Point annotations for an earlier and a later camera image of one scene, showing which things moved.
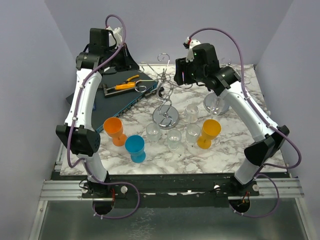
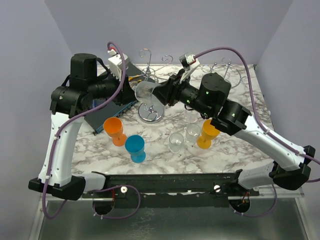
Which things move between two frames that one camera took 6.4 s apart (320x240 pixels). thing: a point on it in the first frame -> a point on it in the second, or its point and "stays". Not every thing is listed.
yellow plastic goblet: [211, 128] stays
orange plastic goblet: [113, 127] stays
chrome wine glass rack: [166, 115] -> [151, 113]
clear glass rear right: [192, 113] stays
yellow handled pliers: [130, 78] stays
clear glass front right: [192, 131] stays
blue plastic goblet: [134, 144] stays
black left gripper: [128, 63] -> [126, 94]
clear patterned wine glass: [153, 130] -> [143, 91]
